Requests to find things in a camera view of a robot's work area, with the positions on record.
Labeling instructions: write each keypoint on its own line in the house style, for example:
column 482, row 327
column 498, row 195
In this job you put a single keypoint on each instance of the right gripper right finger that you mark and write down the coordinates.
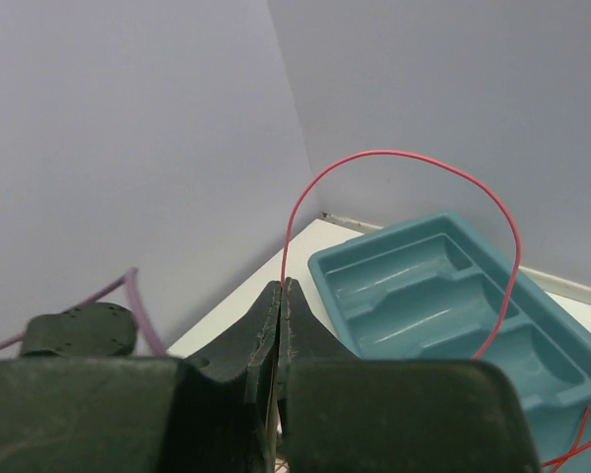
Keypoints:
column 343, row 414

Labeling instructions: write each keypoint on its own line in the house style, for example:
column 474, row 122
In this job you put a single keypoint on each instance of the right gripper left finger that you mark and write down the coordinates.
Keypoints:
column 210, row 412

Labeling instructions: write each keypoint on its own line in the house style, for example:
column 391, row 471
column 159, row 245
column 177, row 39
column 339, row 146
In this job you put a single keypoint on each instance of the teal plastic compartment tray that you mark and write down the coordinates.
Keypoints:
column 401, row 308

